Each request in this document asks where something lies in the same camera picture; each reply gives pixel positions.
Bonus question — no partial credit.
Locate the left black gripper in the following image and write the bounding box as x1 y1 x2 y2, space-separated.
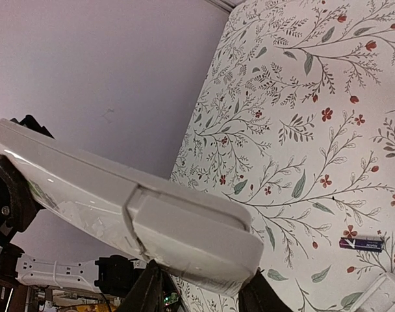
0 154 42 260

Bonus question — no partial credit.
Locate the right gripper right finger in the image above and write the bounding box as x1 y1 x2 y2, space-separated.
238 268 292 312

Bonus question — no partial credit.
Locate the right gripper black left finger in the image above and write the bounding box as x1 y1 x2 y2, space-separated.
118 260 181 312

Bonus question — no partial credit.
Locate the white remote with screen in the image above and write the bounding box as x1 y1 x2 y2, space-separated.
0 119 263 296

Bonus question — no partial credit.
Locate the purple black AA battery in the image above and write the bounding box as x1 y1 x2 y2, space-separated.
338 238 384 253

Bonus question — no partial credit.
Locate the plain white remote control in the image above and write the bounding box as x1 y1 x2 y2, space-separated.
350 273 395 312

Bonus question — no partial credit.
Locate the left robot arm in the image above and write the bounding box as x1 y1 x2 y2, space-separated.
0 122 147 297

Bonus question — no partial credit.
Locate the floral patterned table mat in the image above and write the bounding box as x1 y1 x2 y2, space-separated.
171 1 395 311

